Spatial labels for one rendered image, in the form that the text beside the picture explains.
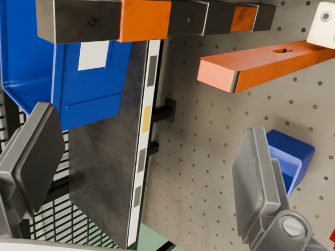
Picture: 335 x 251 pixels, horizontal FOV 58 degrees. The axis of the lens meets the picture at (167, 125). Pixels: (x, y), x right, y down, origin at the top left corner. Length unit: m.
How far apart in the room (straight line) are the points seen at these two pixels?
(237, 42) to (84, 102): 0.41
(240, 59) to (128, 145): 0.37
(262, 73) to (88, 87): 0.31
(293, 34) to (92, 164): 0.50
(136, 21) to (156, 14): 0.03
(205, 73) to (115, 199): 0.49
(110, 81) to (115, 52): 0.05
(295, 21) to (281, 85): 0.13
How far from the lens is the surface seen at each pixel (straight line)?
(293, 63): 0.26
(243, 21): 0.60
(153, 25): 0.41
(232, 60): 0.20
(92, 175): 0.68
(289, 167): 0.76
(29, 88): 0.60
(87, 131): 0.64
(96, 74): 0.47
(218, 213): 0.94
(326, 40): 0.30
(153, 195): 1.10
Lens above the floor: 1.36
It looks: 45 degrees down
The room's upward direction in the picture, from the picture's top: 111 degrees counter-clockwise
